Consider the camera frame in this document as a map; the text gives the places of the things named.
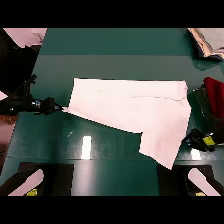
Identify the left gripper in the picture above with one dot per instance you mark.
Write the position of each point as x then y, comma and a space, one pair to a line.
49, 105

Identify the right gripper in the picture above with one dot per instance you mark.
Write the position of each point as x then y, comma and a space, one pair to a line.
199, 139

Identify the white shirt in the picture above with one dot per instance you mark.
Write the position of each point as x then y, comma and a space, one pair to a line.
140, 106

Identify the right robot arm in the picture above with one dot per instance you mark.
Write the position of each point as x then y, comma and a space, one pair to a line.
200, 178

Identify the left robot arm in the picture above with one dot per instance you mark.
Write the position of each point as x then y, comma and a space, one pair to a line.
15, 102

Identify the black garment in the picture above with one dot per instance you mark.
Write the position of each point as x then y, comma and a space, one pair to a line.
204, 106

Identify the red garment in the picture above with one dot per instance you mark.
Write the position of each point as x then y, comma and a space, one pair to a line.
216, 96

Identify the pale grey garment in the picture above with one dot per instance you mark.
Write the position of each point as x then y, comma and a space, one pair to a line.
211, 38

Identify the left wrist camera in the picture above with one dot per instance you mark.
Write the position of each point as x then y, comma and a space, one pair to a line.
32, 81

